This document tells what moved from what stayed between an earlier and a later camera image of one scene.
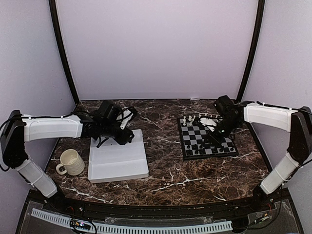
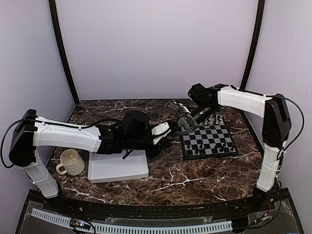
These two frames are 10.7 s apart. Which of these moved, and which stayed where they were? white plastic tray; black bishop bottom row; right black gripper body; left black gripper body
Moved: right black gripper body; left black gripper body
Stayed: white plastic tray; black bishop bottom row
